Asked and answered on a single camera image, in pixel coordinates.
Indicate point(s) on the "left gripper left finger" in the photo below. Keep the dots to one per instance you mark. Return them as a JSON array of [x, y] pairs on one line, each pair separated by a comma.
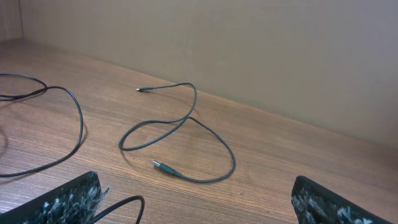
[[73, 202]]

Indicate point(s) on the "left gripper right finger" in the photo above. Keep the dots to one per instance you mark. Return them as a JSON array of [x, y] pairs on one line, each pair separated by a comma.
[[315, 204]]

